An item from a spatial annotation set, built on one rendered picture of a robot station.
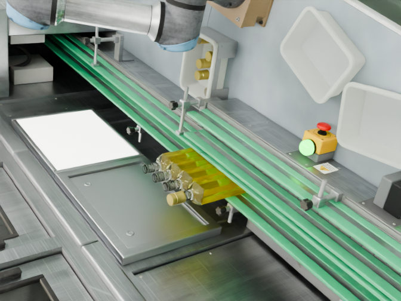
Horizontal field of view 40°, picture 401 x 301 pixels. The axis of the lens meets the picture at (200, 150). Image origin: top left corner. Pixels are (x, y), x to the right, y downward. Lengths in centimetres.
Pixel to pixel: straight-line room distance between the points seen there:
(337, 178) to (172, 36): 61
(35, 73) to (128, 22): 108
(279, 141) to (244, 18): 38
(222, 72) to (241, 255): 61
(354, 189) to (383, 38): 39
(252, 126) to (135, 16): 48
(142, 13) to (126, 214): 59
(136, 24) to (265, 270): 79
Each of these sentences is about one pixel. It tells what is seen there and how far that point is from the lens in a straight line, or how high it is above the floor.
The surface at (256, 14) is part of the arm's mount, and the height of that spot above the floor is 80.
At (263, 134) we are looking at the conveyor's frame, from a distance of 164.
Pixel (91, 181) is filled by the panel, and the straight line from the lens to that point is 182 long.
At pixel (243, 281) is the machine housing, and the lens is 156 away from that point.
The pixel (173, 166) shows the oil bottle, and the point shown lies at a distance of 165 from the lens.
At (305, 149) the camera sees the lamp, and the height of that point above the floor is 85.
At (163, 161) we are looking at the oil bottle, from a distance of 167.
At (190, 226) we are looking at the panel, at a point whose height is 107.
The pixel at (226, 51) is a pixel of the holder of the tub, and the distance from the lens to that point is 183.
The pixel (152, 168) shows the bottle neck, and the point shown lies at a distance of 167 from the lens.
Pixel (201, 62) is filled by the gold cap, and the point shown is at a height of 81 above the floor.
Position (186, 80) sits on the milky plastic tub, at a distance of 198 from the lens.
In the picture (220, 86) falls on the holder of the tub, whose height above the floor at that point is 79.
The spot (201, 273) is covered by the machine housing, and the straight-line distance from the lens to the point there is 156.
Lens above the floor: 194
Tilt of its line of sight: 35 degrees down
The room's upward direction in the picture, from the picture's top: 102 degrees counter-clockwise
